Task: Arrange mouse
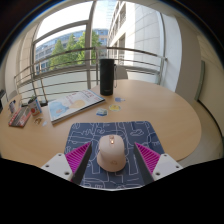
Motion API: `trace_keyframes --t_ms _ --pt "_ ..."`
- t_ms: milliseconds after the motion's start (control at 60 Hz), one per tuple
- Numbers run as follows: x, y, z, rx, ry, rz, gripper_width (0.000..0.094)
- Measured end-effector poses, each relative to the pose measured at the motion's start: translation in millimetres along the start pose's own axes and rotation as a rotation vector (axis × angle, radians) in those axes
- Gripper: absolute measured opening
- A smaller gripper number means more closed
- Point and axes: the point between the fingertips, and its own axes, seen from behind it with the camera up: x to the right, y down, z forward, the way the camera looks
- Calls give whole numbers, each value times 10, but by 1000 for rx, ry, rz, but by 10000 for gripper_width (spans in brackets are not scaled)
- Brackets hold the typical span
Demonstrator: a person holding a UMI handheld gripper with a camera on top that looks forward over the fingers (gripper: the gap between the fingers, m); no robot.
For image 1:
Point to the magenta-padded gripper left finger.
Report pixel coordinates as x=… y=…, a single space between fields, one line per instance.
x=60 y=164

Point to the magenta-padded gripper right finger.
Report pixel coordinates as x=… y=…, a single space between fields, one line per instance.
x=164 y=165

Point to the pale pink computer mouse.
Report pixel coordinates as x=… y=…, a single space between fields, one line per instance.
x=111 y=155

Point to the blue patterned mouse pad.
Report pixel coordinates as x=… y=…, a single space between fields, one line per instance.
x=83 y=133

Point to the light blue white magazine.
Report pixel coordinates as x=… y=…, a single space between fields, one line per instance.
x=75 y=105

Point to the red magazine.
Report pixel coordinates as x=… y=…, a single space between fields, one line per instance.
x=20 y=116

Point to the white printed mug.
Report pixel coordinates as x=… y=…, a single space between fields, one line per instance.
x=35 y=106

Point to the small blue sticker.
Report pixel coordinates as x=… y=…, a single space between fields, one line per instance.
x=102 y=112
x=120 y=99

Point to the small printed cup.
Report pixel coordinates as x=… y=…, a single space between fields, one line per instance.
x=12 y=107

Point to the round yellow sticker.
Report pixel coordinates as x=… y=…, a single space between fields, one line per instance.
x=114 y=108

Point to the white chair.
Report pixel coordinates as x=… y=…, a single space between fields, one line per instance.
x=121 y=72
x=12 y=95

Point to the grey-green door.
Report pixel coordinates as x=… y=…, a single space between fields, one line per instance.
x=200 y=80

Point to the black drink bottle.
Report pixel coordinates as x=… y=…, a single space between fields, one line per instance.
x=107 y=76

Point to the metal balcony railing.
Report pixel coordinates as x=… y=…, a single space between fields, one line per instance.
x=96 y=65

